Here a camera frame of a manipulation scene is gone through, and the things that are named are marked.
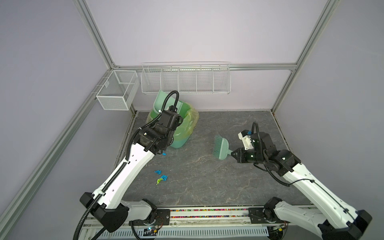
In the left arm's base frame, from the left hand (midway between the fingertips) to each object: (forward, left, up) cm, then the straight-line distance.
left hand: (157, 125), depth 69 cm
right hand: (-11, -35, -12) cm, 39 cm away
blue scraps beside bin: (+3, +3, -33) cm, 33 cm away
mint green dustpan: (+13, -1, +2) cm, 14 cm away
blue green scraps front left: (-13, +2, -33) cm, 35 cm away
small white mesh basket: (+41, +32, -10) cm, 53 cm away
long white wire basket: (+43, -14, -4) cm, 45 cm away
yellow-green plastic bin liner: (+13, -15, -9) cm, 22 cm away
